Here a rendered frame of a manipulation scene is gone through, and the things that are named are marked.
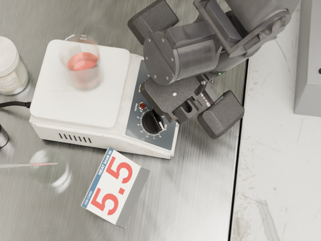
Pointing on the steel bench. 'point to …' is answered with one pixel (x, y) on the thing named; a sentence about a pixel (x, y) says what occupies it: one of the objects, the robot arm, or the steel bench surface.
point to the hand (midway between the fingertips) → (169, 81)
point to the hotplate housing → (98, 137)
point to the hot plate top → (48, 89)
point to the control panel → (165, 137)
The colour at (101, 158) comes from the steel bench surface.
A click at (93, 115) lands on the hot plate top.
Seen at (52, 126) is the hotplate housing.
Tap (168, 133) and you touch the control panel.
